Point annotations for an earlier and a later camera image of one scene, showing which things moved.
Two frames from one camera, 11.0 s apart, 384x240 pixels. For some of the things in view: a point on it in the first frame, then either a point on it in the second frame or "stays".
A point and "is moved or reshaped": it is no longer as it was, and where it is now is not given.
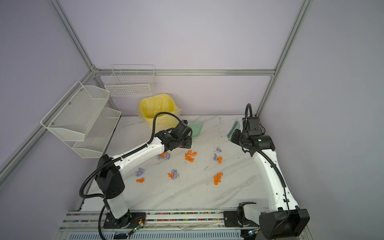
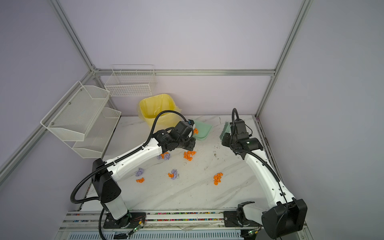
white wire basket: (131, 80) stays
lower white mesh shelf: (98, 136) stays
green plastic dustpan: (196, 128) is moved or reshaped
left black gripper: (189, 142) stays
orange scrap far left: (140, 180) stays
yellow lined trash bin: (149, 107) stays
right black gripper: (233, 138) to (224, 140)
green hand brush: (236, 125) is moved or reshaped
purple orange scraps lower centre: (173, 174) stays
